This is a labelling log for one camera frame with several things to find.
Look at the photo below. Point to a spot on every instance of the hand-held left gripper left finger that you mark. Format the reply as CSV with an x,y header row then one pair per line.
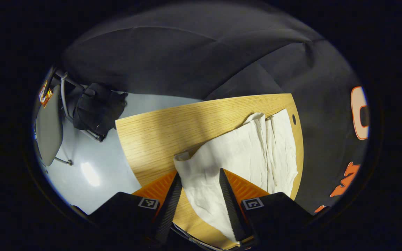
x,y
171,209

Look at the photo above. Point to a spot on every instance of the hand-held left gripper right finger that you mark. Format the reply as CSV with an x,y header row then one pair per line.
x,y
232,209

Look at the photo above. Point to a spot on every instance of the white jeans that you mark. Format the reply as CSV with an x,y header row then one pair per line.
x,y
243,153

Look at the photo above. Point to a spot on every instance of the grey chair with metal legs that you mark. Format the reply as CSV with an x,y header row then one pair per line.
x,y
49,129

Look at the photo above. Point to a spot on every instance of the black bag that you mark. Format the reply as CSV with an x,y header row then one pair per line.
x,y
96,108

